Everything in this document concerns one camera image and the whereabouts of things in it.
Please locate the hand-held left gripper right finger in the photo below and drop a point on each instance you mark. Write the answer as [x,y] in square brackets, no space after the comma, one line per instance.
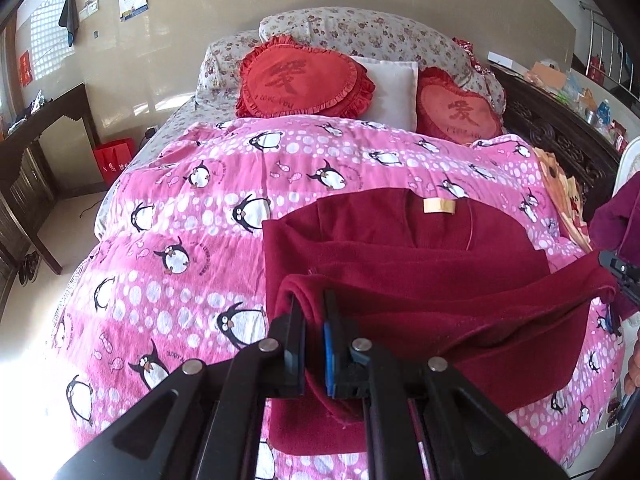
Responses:
[329,360]

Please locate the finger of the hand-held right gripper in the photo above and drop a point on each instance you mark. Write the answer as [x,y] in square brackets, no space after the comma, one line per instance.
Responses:
[625,272]
[614,320]

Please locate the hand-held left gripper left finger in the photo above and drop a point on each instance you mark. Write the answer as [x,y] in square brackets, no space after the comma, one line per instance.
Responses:
[295,350]

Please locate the dark red fleece garment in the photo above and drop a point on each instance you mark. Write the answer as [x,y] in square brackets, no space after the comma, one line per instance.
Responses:
[400,270]

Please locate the person's right hand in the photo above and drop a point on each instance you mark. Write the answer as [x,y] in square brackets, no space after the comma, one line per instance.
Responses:
[634,365]

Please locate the magenta fleece blanket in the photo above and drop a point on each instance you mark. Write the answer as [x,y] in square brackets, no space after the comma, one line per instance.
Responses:
[615,210]

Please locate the white chair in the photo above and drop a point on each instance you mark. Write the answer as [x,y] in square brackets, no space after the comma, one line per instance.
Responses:
[631,160]

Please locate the metal cup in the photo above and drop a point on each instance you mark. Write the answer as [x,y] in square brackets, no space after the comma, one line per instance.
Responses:
[591,117]

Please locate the dark carved wooden headboard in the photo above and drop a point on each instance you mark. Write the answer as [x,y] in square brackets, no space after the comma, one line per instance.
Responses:
[550,130]

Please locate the blue bottle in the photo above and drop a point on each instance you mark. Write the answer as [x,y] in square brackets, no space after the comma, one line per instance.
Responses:
[603,109]

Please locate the pink penguin blanket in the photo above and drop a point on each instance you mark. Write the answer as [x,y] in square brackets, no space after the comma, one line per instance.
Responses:
[200,210]

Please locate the orange cardboard piece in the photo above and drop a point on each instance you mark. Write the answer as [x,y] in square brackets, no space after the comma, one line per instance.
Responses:
[547,74]

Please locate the red ruffled heart cushion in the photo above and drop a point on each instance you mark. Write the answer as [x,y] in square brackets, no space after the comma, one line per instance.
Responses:
[300,77]
[457,110]

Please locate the white flat box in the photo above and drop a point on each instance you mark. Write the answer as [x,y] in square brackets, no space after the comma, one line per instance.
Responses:
[500,59]

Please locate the red paper bag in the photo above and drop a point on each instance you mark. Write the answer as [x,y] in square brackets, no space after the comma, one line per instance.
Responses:
[114,160]

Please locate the pair of shoes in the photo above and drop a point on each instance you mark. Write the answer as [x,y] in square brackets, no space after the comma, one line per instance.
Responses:
[30,267]

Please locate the white pillow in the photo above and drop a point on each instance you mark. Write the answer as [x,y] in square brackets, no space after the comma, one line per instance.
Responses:
[395,90]

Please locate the small floral pillow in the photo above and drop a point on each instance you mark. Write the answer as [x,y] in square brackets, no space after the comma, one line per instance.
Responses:
[220,65]

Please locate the dark wooden desk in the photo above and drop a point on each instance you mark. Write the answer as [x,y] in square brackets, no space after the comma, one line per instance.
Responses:
[45,160]

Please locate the large floral pillow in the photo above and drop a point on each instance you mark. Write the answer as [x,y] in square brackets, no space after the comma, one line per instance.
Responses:
[380,35]

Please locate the dark hanging cloth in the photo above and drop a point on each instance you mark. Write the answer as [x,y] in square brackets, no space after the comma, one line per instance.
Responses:
[69,15]

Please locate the metal rail rack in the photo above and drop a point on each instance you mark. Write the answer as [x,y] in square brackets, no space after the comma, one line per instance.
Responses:
[610,45]

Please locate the wall socket with plug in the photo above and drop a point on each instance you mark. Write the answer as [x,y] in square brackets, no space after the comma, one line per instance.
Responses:
[151,132]

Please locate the red wall paper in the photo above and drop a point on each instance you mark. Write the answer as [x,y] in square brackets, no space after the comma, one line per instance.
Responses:
[25,67]

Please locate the wall switch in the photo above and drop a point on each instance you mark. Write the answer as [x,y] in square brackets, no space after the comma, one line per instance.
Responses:
[90,7]

